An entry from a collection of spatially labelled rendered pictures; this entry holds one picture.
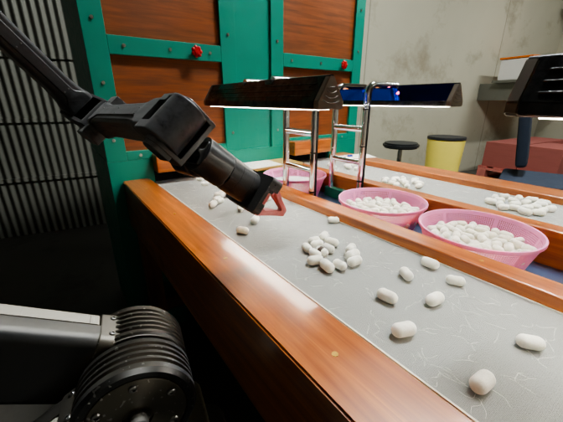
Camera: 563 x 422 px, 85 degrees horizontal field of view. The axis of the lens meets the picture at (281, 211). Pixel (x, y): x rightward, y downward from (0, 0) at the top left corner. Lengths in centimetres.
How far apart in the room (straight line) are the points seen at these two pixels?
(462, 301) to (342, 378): 30
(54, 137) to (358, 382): 293
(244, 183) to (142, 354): 27
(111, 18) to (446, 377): 133
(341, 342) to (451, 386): 13
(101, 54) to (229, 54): 48
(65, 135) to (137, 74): 181
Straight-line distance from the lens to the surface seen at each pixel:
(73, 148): 309
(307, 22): 175
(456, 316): 58
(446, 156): 401
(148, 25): 138
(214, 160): 46
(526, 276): 71
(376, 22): 414
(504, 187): 137
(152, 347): 42
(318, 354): 42
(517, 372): 52
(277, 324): 46
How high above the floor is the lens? 106
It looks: 20 degrees down
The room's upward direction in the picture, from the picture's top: straight up
